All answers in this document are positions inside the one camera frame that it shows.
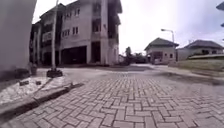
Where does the dark tree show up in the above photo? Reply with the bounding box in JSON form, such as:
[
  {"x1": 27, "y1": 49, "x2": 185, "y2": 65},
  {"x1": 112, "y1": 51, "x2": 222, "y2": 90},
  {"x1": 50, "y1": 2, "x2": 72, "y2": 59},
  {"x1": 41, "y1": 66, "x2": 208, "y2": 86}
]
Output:
[{"x1": 123, "y1": 46, "x2": 134, "y2": 66}]

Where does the grey brick paved road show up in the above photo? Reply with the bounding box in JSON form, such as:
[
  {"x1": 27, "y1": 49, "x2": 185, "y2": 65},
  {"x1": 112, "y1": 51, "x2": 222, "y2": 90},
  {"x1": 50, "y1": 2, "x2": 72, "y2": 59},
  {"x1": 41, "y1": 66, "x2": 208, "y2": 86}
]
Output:
[{"x1": 6, "y1": 63, "x2": 224, "y2": 128}]

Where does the tall unfinished concrete building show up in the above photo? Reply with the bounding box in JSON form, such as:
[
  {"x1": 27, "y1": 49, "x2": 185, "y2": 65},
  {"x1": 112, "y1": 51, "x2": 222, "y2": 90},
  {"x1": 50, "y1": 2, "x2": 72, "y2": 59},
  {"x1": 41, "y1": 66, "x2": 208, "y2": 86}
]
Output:
[{"x1": 29, "y1": 0, "x2": 123, "y2": 67}]

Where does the small house with hipped roof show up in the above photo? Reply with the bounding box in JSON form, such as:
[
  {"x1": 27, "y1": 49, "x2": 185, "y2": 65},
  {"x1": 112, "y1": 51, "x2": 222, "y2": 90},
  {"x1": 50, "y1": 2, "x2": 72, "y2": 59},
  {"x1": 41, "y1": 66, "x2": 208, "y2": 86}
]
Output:
[{"x1": 144, "y1": 37, "x2": 180, "y2": 65}]

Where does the pale pole with dark base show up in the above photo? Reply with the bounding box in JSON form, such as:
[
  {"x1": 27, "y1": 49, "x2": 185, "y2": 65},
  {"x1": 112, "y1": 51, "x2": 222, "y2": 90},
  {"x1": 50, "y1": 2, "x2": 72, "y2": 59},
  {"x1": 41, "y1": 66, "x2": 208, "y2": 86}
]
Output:
[{"x1": 46, "y1": 0, "x2": 64, "y2": 79}]

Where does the street lamp pole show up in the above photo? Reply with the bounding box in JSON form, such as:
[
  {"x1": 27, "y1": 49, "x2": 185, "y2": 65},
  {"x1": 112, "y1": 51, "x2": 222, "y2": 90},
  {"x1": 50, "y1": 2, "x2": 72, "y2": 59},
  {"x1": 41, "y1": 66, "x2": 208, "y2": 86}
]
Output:
[{"x1": 160, "y1": 28, "x2": 176, "y2": 63}]

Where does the grey concrete kerb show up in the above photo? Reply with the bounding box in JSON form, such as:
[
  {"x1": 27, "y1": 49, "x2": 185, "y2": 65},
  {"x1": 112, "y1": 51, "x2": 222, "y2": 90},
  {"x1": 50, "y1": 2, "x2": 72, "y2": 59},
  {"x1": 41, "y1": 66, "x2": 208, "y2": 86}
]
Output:
[{"x1": 0, "y1": 82, "x2": 85, "y2": 125}]

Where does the grass verge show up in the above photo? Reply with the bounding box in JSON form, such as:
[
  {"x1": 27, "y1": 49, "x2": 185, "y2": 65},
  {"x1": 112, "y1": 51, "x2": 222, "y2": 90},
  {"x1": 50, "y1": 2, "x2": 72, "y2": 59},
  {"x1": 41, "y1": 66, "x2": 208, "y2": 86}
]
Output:
[{"x1": 168, "y1": 58, "x2": 224, "y2": 72}]

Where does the low house with dark roof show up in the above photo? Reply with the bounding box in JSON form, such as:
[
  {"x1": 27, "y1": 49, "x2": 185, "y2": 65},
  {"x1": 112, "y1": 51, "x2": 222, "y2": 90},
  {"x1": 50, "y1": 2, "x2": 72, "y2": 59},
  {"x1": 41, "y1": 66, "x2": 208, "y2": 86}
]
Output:
[{"x1": 176, "y1": 39, "x2": 224, "y2": 62}]

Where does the dark stone block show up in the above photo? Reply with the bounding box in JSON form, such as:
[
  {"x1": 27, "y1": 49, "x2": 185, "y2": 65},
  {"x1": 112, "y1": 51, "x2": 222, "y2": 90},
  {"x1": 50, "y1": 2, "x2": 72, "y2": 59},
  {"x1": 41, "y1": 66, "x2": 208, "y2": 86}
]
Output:
[{"x1": 18, "y1": 79, "x2": 30, "y2": 87}]

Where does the pale raised concrete pavement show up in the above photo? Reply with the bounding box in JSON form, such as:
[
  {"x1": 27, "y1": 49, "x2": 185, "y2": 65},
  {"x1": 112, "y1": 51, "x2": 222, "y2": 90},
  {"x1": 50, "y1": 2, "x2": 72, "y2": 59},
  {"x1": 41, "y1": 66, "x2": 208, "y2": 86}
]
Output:
[{"x1": 0, "y1": 75, "x2": 73, "y2": 106}]

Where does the low pale boundary wall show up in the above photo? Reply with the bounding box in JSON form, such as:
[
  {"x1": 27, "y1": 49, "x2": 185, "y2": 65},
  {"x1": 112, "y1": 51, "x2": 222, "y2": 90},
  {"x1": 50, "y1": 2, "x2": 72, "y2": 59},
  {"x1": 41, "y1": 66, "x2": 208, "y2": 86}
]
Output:
[{"x1": 187, "y1": 53, "x2": 224, "y2": 61}]

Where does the grey concrete wall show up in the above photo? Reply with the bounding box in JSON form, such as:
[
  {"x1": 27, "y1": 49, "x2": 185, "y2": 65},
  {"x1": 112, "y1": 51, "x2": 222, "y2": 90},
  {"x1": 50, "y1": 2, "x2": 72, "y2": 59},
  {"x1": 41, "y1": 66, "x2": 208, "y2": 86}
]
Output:
[{"x1": 0, "y1": 0, "x2": 38, "y2": 82}]

